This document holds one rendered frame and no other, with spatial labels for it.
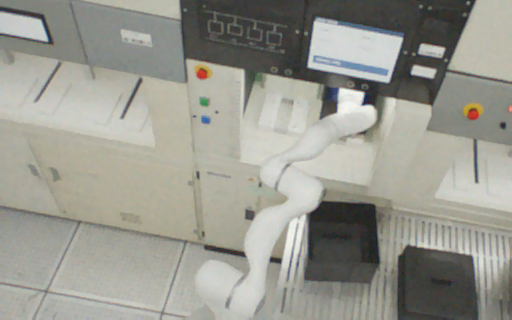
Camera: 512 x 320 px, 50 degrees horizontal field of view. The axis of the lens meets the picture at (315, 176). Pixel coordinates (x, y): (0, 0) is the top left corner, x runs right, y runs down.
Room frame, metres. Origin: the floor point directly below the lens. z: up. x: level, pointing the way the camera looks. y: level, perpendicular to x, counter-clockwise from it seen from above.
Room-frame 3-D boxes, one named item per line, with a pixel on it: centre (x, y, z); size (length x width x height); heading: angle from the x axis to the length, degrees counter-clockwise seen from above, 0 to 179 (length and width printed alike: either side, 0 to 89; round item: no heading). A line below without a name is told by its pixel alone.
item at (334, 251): (1.11, -0.15, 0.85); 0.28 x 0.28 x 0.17; 10
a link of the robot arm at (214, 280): (0.71, 0.22, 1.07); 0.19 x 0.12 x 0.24; 71
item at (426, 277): (1.02, -0.56, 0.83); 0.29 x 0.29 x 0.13; 3
